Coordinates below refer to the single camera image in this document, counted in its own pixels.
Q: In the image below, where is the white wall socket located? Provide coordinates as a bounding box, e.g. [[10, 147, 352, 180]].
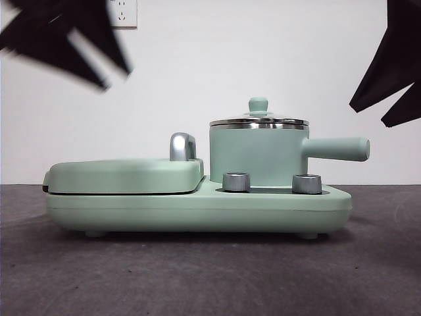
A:
[[111, 0, 138, 30]]

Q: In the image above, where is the mint green griddle cover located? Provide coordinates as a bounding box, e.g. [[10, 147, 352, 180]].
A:
[[41, 132, 205, 196]]

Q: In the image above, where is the mint green breakfast machine base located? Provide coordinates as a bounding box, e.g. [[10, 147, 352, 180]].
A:
[[44, 175, 352, 238]]

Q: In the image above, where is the silver control knob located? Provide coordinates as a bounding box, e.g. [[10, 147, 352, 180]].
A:
[[222, 171, 250, 192], [291, 173, 322, 194]]

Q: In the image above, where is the mint green steamer pot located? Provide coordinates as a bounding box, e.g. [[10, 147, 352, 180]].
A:
[[209, 123, 371, 184]]

